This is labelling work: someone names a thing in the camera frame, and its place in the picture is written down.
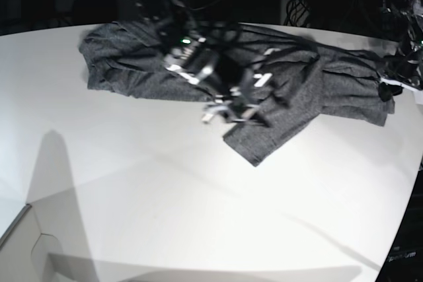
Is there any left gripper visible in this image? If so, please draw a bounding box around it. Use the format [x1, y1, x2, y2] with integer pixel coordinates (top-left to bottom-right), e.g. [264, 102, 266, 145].
[379, 53, 422, 92]

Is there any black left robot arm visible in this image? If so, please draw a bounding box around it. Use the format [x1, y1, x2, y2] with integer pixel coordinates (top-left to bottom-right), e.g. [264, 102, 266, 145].
[381, 0, 422, 92]

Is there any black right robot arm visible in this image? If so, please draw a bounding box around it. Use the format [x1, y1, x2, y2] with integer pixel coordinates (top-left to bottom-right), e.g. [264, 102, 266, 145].
[137, 0, 271, 127]

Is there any dark grey t-shirt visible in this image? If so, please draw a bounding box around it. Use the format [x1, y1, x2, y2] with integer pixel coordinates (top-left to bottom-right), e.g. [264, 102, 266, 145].
[79, 21, 395, 166]

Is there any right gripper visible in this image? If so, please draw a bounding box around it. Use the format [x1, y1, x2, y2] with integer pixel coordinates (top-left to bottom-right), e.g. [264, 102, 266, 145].
[194, 61, 273, 127]

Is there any black cable bundle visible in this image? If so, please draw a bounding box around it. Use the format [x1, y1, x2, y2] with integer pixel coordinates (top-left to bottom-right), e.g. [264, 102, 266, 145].
[284, 0, 311, 28]

